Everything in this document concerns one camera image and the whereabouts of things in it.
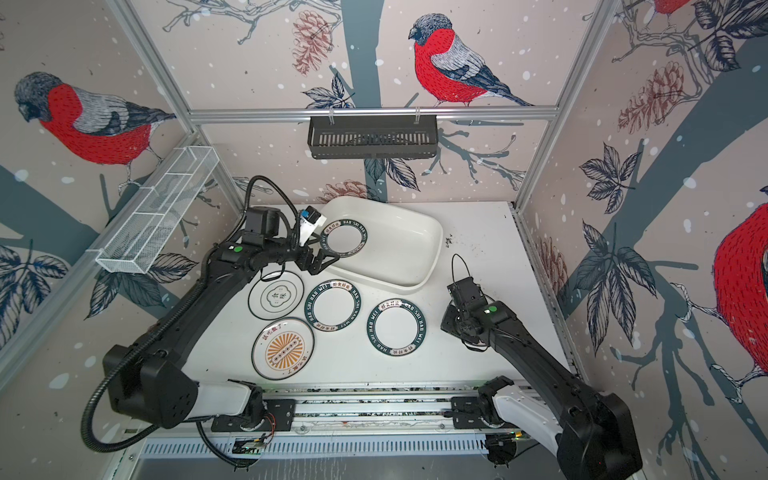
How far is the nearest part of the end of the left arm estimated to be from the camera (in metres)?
0.67

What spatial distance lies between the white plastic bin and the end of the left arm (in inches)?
11.3

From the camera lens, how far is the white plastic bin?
104 cm
